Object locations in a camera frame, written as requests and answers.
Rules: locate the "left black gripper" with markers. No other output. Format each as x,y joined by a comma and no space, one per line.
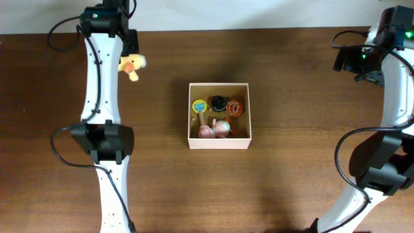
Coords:
136,51

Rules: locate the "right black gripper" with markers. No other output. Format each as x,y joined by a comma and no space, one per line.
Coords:
350,64

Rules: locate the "yellow plush duck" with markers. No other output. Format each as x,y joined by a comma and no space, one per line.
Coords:
130,64

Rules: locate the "yellow rattle drum toy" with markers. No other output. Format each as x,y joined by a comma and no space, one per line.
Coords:
199,106

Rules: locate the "black round cap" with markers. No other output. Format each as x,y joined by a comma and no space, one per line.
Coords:
218,103

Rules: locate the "orange round toy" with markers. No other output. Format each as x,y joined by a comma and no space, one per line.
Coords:
234,108

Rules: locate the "pink pig toy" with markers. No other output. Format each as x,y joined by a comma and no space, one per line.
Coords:
220,129

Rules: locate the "white cardboard box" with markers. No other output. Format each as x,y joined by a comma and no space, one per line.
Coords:
241,125

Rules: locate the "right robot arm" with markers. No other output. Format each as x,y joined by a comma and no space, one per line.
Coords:
376,162

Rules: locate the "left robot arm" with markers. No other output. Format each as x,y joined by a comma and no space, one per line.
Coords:
112,47

